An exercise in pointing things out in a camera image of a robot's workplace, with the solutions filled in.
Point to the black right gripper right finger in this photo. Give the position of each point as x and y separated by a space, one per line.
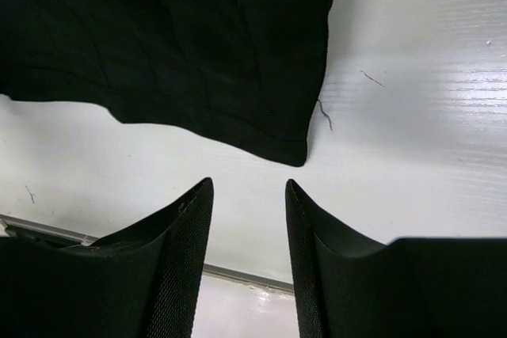
349 285

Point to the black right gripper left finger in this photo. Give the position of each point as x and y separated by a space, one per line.
141 281

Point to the black pleated skirt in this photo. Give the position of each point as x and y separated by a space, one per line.
243 72

